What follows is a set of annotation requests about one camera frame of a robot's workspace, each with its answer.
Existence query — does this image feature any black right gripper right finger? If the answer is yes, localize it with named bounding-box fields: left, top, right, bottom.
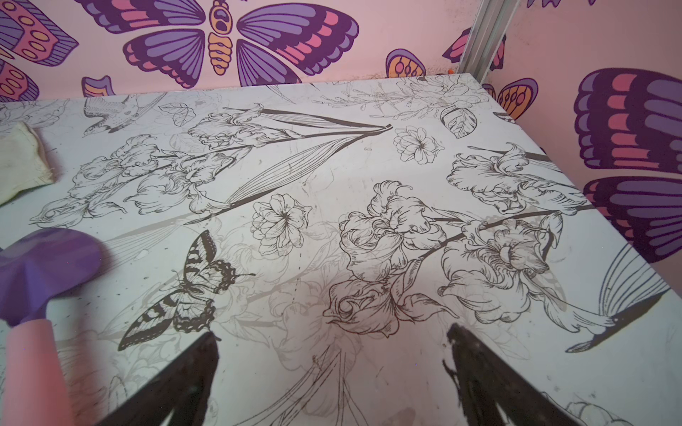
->
left=445, top=324, right=578, bottom=426

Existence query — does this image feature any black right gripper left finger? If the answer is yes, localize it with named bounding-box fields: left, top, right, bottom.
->
left=99, top=332, right=220, bottom=426

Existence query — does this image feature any purple pink garden trowel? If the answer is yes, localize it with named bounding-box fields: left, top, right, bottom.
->
left=1, top=228, right=102, bottom=425

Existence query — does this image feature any cream grey gardening glove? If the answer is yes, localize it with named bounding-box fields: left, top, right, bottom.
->
left=1, top=122, right=55, bottom=204

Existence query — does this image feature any aluminium frame post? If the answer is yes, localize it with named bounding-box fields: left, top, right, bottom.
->
left=458, top=0, right=520, bottom=83

